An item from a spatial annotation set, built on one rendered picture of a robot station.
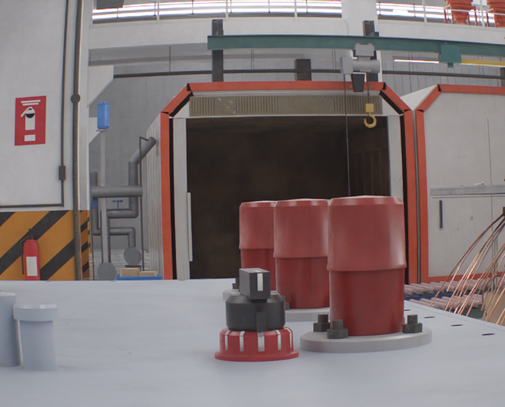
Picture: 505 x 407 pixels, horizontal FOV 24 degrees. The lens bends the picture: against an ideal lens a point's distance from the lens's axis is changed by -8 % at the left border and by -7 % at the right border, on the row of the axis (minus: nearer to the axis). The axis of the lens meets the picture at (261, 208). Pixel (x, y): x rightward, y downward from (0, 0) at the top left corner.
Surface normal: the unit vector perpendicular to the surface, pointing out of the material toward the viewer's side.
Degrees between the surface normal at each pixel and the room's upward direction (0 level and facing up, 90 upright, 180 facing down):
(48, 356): 90
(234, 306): 90
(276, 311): 90
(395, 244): 89
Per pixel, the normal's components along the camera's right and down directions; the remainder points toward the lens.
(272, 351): 0.40, -0.04
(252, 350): -0.08, -0.03
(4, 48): 0.14, 0.00
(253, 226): -0.48, 0.00
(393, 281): 0.62, 0.00
